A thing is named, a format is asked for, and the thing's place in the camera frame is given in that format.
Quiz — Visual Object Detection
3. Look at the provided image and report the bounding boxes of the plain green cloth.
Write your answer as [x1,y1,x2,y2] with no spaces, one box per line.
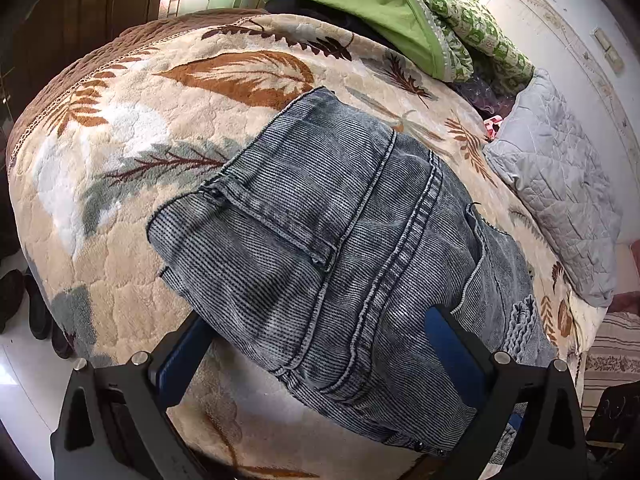
[260,0,448,81]

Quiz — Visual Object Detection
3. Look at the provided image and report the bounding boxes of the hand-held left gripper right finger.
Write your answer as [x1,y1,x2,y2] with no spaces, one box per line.
[425,305,589,480]

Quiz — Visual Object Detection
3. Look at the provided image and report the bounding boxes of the green patterned pillow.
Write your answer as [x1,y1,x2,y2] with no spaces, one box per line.
[415,0,535,92]

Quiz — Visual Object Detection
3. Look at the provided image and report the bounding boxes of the dark bag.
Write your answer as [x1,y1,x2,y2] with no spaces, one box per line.
[584,385,637,448]

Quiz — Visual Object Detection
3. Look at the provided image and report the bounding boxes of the black shoe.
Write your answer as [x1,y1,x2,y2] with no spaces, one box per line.
[51,317,76,361]
[25,267,55,342]
[0,269,26,335]

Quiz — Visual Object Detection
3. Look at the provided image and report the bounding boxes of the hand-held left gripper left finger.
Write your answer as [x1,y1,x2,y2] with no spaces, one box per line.
[50,314,217,480]

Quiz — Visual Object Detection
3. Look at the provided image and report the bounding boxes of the grey quilted pillow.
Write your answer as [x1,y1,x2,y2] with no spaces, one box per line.
[484,67,623,308]

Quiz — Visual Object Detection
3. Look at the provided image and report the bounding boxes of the grey washed denim pants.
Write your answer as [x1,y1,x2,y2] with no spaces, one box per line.
[146,86,559,462]

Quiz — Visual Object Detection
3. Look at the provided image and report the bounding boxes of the wooden cabinet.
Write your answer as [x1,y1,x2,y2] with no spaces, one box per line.
[0,0,168,126]

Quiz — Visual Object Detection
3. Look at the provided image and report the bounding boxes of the white wall switch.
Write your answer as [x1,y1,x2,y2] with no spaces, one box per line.
[592,27,626,73]

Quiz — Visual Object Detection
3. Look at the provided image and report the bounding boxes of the red and white small item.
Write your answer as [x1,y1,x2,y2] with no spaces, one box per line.
[482,114,506,140]

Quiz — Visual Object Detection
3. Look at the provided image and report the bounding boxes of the dark purple cloth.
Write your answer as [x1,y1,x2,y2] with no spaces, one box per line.
[452,67,516,118]

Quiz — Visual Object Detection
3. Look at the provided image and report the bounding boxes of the leaf print fleece blanket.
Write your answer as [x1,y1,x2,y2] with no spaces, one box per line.
[5,9,603,480]

